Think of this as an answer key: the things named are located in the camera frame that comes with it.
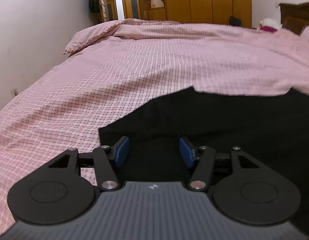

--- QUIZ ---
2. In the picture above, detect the pink pillow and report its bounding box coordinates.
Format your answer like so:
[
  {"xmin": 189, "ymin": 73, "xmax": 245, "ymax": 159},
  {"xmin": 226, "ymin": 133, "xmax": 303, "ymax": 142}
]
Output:
[{"xmin": 300, "ymin": 25, "xmax": 309, "ymax": 41}]

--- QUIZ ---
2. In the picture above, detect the wooden headboard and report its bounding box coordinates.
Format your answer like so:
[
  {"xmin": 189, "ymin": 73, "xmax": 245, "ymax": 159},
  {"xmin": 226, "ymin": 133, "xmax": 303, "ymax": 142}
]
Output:
[{"xmin": 279, "ymin": 2, "xmax": 309, "ymax": 35}]

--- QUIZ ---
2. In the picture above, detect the pink checked bed cover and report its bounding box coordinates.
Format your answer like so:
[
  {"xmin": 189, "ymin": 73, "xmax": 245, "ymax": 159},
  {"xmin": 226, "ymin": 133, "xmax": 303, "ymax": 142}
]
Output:
[{"xmin": 0, "ymin": 20, "xmax": 309, "ymax": 234}]

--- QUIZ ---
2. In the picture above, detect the pink white box on shelf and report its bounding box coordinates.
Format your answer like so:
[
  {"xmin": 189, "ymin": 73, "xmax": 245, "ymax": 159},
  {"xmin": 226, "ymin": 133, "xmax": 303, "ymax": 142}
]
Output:
[{"xmin": 150, "ymin": 0, "xmax": 164, "ymax": 9}]

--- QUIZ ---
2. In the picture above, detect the wall power socket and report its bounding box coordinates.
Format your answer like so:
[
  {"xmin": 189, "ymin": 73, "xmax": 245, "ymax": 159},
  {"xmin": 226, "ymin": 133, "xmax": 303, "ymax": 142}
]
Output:
[{"xmin": 11, "ymin": 88, "xmax": 18, "ymax": 97}]

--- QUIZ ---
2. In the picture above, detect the black cardigan garment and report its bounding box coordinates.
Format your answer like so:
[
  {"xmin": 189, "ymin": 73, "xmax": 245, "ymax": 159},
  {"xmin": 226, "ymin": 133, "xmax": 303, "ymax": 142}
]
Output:
[{"xmin": 99, "ymin": 87, "xmax": 309, "ymax": 235}]

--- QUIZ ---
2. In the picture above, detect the wooden door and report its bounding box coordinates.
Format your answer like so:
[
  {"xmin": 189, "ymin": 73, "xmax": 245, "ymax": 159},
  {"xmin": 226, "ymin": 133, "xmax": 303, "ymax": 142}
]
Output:
[{"xmin": 106, "ymin": 0, "xmax": 141, "ymax": 21}]

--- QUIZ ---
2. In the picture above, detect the wooden wardrobe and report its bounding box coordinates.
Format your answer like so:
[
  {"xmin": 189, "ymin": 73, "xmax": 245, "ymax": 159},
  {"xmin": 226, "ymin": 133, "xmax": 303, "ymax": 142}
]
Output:
[{"xmin": 139, "ymin": 0, "xmax": 252, "ymax": 28}]

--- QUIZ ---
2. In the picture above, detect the white plush toy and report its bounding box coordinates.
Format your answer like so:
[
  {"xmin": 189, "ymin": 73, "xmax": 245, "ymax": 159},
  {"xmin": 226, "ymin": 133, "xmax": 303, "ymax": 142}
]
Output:
[{"xmin": 257, "ymin": 18, "xmax": 282, "ymax": 33}]

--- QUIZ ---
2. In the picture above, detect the black bag by wardrobe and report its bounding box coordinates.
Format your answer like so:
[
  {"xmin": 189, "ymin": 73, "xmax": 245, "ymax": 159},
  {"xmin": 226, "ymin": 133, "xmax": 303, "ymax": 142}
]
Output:
[{"xmin": 229, "ymin": 16, "xmax": 242, "ymax": 27}]

